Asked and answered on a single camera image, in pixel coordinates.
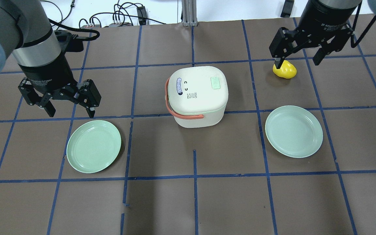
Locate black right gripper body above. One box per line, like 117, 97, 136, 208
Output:
296, 18, 354, 50

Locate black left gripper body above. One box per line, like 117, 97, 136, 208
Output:
19, 65, 77, 104

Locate white rice cooker orange handle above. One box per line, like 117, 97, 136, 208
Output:
165, 66, 229, 128

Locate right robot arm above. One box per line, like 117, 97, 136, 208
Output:
269, 0, 376, 69

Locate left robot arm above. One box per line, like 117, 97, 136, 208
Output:
0, 0, 102, 118

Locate yellow toy bell pepper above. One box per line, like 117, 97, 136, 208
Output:
273, 60, 297, 79

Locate green plate far from pepper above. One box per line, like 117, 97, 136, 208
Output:
66, 120, 121, 174

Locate green plate near pepper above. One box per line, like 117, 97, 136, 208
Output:
265, 105, 323, 159

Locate black power adapter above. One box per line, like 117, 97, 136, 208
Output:
137, 6, 148, 25

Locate black cables on floor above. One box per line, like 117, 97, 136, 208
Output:
39, 0, 175, 30

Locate aluminium frame post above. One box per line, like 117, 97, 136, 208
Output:
181, 0, 198, 27

